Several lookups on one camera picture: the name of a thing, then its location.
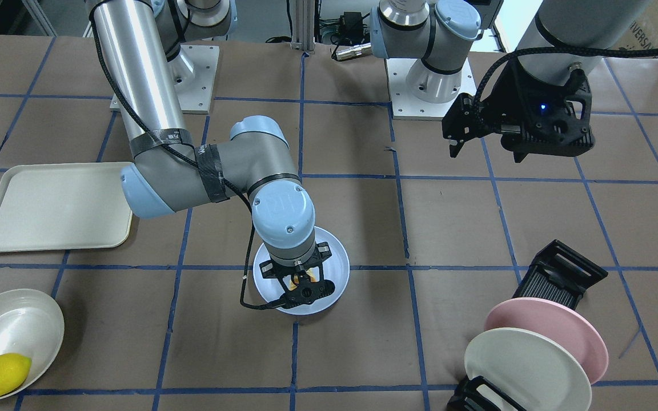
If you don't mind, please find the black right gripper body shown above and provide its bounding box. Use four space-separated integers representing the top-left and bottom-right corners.
259 262 335 309

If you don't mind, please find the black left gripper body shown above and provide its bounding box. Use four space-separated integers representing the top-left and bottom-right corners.
489 62 595 157

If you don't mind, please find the sliced bread loaf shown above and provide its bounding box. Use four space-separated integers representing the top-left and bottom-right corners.
287 271 319 291

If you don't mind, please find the light blue plate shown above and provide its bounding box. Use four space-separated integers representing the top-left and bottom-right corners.
249 226 350 316

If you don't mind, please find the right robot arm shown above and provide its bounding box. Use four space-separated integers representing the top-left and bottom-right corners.
86 1 349 310

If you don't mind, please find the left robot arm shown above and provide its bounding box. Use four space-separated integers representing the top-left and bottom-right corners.
369 1 658 162

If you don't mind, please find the pink plate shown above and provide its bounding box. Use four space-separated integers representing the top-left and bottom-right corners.
484 297 610 384

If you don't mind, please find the cream plate in rack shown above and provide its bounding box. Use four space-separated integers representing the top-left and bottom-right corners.
464 327 592 410

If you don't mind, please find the cream round plate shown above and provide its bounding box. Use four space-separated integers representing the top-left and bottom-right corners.
0 289 65 400

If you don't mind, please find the silver metal cylinder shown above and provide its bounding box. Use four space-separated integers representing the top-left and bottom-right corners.
332 43 373 62

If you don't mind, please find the black dish rack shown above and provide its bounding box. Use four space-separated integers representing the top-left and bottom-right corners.
446 240 608 410

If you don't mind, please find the black power adapter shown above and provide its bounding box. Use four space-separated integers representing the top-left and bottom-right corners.
339 11 363 35

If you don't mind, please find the cream rectangular tray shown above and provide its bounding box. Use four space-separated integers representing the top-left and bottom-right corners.
0 162 133 253

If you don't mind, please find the yellow lemon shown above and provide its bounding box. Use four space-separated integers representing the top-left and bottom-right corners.
0 353 32 396

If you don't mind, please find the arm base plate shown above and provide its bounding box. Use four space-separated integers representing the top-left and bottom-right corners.
386 58 477 120
110 45 220 114

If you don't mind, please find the aluminium frame post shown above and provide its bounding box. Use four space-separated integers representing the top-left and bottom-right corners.
289 1 319 55

